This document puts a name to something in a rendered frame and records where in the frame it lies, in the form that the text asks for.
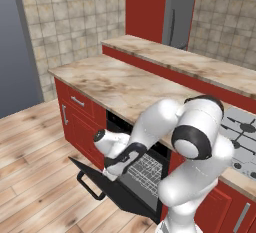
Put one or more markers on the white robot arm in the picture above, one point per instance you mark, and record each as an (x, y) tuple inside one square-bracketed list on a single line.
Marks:
[(196, 177)]

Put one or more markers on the black dishwasher door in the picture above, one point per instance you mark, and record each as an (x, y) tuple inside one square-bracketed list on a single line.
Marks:
[(113, 190)]

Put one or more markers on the tall red cabinet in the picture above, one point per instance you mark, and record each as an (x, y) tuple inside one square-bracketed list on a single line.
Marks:
[(146, 7)]

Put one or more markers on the red drawer front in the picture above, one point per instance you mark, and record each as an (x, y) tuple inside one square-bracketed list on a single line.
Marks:
[(85, 102)]

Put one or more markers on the red cupboard door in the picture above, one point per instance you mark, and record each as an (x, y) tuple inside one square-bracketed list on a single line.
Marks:
[(250, 223), (81, 133), (216, 210)]

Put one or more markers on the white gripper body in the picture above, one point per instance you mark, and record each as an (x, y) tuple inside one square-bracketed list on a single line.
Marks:
[(111, 173)]

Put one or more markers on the grey fridge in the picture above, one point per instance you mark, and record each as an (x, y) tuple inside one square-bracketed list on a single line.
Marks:
[(181, 7)]

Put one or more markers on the black dishwasher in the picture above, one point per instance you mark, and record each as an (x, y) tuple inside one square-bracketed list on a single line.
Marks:
[(115, 122)]

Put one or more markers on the silver gas hob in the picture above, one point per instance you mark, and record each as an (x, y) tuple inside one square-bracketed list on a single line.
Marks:
[(241, 137)]

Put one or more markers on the red raised counter panel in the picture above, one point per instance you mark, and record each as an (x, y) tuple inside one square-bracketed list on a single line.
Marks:
[(166, 72)]

